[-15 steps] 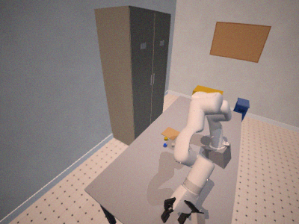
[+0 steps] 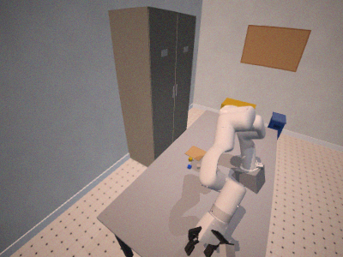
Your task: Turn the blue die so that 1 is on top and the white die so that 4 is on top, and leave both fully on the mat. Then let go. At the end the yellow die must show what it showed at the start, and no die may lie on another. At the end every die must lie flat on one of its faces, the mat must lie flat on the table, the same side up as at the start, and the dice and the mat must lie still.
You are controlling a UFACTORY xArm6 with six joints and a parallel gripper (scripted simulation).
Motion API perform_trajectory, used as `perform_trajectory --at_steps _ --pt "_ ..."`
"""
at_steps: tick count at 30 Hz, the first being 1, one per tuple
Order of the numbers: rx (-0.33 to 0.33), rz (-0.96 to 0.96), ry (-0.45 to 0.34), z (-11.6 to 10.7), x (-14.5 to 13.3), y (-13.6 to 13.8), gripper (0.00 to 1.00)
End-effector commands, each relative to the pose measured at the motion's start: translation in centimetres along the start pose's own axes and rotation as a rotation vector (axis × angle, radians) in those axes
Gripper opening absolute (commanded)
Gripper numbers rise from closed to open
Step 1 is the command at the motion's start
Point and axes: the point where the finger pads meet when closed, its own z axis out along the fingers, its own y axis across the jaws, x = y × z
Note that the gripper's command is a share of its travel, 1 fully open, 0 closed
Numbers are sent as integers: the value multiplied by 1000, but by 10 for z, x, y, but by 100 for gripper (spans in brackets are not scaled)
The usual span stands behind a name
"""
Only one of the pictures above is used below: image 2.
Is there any orange mat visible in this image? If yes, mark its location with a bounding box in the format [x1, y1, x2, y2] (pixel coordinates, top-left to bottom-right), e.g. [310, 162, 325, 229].
[185, 146, 206, 161]

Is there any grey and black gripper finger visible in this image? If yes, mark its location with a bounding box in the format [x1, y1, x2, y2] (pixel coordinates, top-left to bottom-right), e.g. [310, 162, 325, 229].
[184, 226, 202, 256]
[203, 242, 221, 257]

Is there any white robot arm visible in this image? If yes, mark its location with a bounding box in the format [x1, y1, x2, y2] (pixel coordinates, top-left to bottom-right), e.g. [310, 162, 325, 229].
[199, 105, 266, 257]

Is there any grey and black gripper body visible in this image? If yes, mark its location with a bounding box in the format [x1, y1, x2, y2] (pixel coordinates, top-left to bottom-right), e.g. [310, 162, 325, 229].
[195, 211, 229, 245]

